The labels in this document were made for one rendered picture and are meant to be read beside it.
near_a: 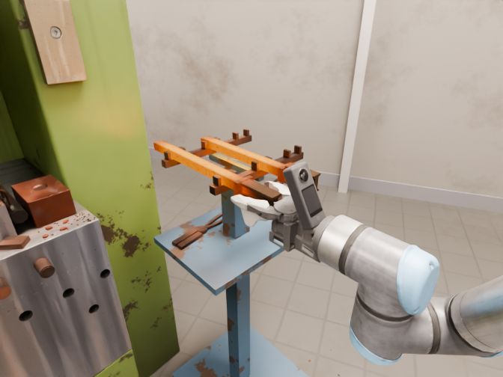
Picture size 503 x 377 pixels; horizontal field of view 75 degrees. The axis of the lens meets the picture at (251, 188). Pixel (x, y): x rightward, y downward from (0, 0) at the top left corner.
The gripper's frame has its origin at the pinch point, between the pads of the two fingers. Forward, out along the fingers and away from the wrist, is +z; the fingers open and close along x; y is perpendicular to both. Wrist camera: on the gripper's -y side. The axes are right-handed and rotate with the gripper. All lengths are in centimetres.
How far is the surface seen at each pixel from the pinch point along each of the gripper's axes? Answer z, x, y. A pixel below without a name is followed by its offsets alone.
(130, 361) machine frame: 24, -26, 57
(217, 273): 8.3, -4.2, 26.3
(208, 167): 13.6, -1.0, -0.9
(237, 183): 1.6, -2.5, -1.5
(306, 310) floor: 22, 59, 100
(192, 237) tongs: 24.2, -0.8, 25.1
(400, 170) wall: 46, 211, 77
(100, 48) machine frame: 46, -8, -25
